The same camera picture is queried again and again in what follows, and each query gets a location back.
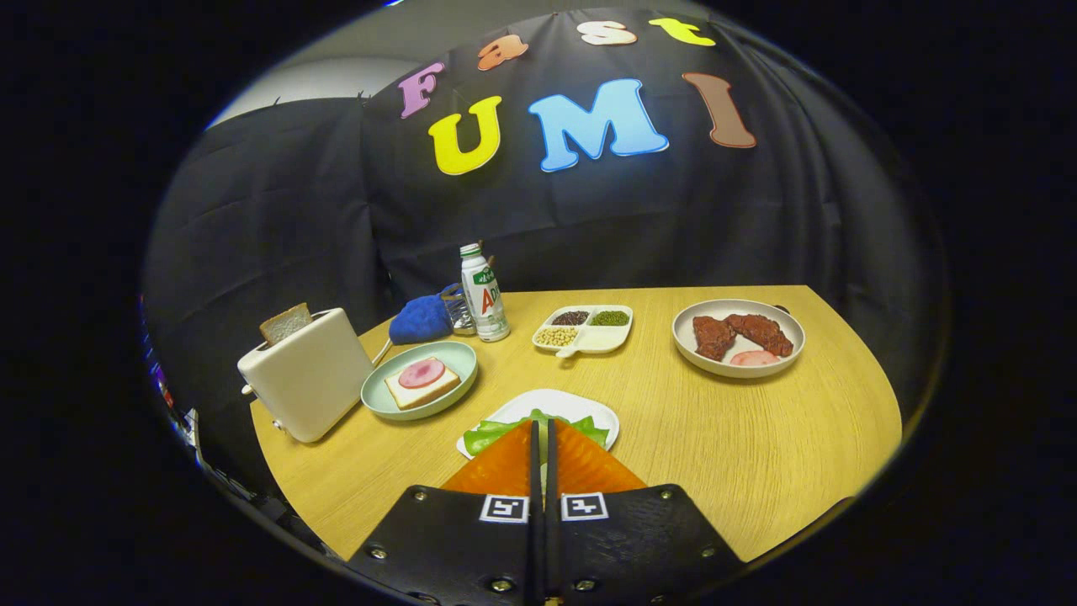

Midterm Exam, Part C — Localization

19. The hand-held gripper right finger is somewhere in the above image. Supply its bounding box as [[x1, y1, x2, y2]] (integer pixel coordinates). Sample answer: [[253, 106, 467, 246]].
[[545, 418, 745, 606]]

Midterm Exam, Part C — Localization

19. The black backdrop cloth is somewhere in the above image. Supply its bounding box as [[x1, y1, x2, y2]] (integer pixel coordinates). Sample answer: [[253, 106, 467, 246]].
[[143, 8, 947, 405]]

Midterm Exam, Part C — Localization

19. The light green plate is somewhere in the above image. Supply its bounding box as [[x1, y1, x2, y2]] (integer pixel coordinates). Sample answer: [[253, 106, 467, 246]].
[[361, 340, 479, 422]]

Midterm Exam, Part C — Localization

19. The white toaster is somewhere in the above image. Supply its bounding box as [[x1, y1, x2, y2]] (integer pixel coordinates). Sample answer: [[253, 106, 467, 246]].
[[237, 307, 376, 444]]

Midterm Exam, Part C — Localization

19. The small brown meat piece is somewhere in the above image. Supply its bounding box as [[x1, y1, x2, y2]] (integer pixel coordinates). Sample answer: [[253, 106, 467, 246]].
[[692, 316, 737, 362]]

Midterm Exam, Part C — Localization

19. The white bread slice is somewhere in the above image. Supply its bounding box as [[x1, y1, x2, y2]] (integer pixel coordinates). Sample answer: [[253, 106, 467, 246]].
[[385, 357, 462, 412]]

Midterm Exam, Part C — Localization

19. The white drink bottle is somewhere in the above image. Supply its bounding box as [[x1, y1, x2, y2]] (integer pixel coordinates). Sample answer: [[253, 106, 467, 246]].
[[459, 242, 511, 343]]

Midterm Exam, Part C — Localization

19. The toasted bread slice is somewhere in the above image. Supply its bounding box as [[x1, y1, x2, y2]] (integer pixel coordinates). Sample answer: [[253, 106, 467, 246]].
[[259, 303, 314, 346]]

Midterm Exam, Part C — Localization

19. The metal wire holder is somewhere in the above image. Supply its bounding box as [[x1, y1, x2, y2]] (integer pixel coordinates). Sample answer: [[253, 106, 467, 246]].
[[443, 286, 479, 338]]

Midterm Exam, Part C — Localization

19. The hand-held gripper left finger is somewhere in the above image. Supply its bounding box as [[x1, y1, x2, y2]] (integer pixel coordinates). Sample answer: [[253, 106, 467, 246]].
[[347, 418, 546, 606]]

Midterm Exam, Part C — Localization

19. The green lettuce leaf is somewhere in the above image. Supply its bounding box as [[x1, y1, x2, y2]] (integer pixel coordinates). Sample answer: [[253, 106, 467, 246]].
[[463, 409, 610, 460]]

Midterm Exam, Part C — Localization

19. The large brown meat piece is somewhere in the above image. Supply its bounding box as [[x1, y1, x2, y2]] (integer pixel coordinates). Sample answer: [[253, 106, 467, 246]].
[[727, 313, 794, 358]]

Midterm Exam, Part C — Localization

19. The small white plate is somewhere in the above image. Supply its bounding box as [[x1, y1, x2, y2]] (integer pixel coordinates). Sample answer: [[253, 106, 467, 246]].
[[456, 388, 621, 461]]

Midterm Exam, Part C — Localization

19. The white round meat plate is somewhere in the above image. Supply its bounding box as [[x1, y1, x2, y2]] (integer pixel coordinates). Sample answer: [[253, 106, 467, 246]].
[[672, 299, 806, 380]]

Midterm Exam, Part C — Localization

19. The blue cloth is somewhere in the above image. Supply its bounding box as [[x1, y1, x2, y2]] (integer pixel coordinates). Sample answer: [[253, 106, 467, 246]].
[[389, 289, 459, 345]]

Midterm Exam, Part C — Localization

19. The white divided dish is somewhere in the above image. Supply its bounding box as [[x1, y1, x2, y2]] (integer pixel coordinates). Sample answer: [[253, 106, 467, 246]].
[[532, 304, 634, 359]]

